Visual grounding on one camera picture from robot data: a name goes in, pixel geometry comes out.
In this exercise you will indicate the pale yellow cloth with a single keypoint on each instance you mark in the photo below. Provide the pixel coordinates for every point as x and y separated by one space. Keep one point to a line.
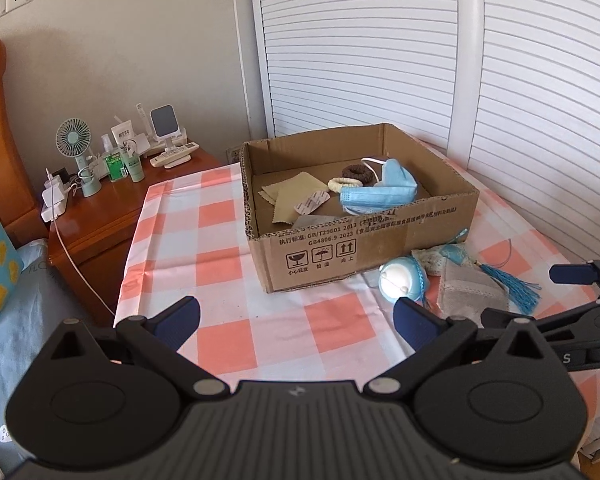
300 187

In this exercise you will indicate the green sanitizer bottle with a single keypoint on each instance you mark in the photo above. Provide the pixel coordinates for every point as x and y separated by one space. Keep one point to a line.
114 166

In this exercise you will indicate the white louvered closet door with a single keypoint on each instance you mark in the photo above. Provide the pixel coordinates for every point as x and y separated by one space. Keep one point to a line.
370 50

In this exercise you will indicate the green desk fan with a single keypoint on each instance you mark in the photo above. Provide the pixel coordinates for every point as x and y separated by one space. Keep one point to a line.
72 137

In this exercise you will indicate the wooden nightstand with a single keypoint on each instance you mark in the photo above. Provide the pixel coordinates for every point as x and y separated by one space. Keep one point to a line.
100 230

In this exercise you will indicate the black charger plug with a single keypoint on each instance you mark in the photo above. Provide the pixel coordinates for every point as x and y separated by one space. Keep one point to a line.
60 176

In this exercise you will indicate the white charger plug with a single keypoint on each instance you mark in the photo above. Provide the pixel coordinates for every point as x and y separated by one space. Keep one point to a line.
52 193

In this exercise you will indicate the grey cloth pouch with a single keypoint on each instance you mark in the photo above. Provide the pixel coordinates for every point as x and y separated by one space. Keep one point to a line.
467 292

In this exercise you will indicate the white cosmetic tube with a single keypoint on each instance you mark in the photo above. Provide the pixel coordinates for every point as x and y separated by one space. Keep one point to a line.
122 132

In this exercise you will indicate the white phone stand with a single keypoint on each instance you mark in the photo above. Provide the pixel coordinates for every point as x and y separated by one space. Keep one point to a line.
164 122

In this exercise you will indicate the green cosmetic tube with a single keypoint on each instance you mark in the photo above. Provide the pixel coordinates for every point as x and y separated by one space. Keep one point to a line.
135 164

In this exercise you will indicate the blue printed bed sheet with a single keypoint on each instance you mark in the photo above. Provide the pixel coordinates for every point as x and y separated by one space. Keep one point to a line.
30 340

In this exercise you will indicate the white power strip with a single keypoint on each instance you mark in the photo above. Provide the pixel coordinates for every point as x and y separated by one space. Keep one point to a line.
55 206

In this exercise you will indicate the cream hair scrunchie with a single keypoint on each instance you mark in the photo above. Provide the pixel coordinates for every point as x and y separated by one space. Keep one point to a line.
337 185

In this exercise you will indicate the wooden bed headboard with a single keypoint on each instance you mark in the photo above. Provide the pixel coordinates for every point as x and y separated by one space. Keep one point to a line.
5 160

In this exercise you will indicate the brown hair scrunchie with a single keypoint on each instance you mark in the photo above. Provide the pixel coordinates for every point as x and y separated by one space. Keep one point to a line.
350 172

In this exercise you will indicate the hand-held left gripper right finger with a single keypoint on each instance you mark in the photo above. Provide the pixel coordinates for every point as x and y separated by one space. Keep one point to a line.
414 321

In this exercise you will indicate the white remote control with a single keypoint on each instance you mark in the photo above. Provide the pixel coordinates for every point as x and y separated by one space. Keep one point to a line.
175 155

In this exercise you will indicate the grey pouch with blue tassel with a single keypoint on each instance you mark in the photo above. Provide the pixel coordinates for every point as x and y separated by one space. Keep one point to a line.
517 287

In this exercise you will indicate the pink checked tablecloth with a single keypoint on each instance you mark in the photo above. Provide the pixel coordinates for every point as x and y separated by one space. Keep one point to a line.
220 270

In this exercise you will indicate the floral fabric sachet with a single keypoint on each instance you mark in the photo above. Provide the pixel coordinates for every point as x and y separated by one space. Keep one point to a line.
430 260

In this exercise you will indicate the white paper sachet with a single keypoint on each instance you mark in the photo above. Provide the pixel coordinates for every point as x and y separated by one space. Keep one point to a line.
311 202

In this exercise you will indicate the brown cardboard box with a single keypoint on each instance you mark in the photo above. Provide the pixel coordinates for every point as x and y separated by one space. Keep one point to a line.
330 255

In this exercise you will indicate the blue face mask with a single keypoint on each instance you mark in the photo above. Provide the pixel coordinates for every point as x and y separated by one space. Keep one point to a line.
375 200
397 177

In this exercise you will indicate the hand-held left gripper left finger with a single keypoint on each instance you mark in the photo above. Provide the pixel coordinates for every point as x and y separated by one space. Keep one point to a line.
177 319

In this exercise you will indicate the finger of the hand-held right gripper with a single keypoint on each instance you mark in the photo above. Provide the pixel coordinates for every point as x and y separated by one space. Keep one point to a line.
572 273
575 321

